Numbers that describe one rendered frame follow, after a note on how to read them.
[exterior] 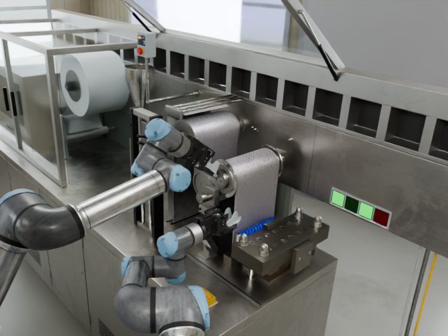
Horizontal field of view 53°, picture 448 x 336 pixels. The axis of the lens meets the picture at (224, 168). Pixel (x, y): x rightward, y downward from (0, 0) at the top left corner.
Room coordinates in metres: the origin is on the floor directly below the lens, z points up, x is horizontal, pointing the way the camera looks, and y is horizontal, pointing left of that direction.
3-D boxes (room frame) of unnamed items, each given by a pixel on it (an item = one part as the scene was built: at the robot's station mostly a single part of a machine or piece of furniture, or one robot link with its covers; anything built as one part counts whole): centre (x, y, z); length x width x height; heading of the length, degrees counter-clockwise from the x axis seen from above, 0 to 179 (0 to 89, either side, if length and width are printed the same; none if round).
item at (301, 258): (1.45, -0.32, 0.97); 0.10 x 0.03 x 0.11; 134
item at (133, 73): (2.11, 0.42, 1.50); 0.14 x 0.14 x 0.06
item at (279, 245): (1.50, -0.24, 1.00); 0.40 x 0.16 x 0.06; 134
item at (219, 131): (1.70, 0.00, 1.16); 0.39 x 0.23 x 0.51; 44
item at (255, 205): (1.56, -0.13, 1.11); 0.23 x 0.01 x 0.18; 134
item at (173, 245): (1.29, 0.15, 1.11); 0.11 x 0.08 x 0.09; 134
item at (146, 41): (1.94, 0.36, 1.66); 0.07 x 0.07 x 0.10; 44
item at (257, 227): (1.55, -0.15, 1.03); 0.21 x 0.04 x 0.03; 134
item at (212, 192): (1.52, 0.05, 1.05); 0.06 x 0.05 x 0.31; 134
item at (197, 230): (1.34, 0.10, 1.11); 0.08 x 0.05 x 0.08; 44
